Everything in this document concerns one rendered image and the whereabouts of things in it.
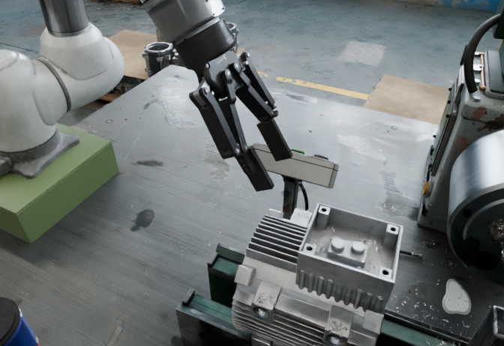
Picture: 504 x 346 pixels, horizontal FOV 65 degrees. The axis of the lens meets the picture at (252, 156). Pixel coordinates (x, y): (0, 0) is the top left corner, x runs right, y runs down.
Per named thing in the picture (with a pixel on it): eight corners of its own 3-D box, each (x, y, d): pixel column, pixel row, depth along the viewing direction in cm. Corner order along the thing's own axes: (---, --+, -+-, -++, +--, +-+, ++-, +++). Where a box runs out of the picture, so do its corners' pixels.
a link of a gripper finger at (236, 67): (211, 76, 55) (213, 69, 56) (256, 124, 62) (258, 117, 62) (232, 67, 52) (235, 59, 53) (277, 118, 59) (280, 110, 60)
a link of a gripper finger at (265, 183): (252, 145, 54) (250, 148, 53) (274, 185, 56) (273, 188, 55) (235, 149, 55) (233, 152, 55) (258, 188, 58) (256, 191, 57)
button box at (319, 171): (333, 188, 81) (340, 163, 81) (328, 188, 75) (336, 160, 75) (257, 167, 87) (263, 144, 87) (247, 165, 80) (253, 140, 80)
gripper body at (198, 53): (202, 29, 46) (239, 98, 49) (234, 9, 52) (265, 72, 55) (160, 52, 50) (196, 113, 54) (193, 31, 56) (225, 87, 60)
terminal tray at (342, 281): (392, 257, 59) (403, 224, 54) (382, 319, 51) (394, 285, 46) (313, 234, 62) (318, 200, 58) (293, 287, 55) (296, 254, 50)
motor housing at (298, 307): (376, 295, 71) (400, 221, 60) (357, 402, 57) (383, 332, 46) (272, 260, 77) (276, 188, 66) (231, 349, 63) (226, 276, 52)
